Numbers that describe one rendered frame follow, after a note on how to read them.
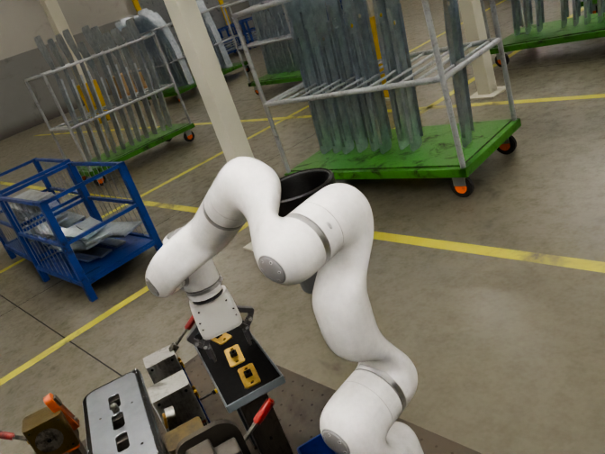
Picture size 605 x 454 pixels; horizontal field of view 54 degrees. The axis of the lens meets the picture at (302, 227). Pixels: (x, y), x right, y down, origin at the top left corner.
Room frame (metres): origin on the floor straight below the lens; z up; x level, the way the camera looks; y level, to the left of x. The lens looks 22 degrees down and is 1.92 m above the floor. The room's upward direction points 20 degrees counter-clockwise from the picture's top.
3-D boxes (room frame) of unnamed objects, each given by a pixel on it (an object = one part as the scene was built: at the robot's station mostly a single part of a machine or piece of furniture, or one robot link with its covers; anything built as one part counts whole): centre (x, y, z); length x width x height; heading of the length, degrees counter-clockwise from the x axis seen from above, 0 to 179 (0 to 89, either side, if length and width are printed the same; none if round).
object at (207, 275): (1.25, 0.26, 1.44); 0.09 x 0.08 x 0.13; 128
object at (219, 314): (1.25, 0.26, 1.29); 0.10 x 0.07 x 0.11; 101
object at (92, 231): (5.45, 1.94, 0.48); 1.20 x 0.80 x 0.95; 37
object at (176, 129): (9.83, 2.17, 0.89); 1.90 x 1.00 x 1.77; 123
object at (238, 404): (1.25, 0.26, 1.16); 0.37 x 0.14 x 0.02; 16
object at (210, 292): (1.25, 0.26, 1.36); 0.09 x 0.08 x 0.03; 101
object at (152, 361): (1.56, 0.51, 0.88); 0.12 x 0.07 x 0.36; 106
